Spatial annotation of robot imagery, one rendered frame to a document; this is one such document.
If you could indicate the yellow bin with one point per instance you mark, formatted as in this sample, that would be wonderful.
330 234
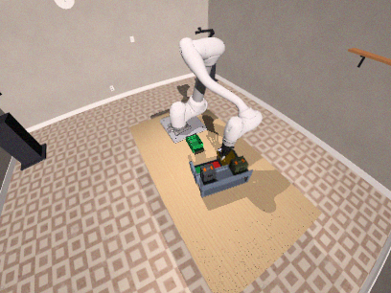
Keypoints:
228 158

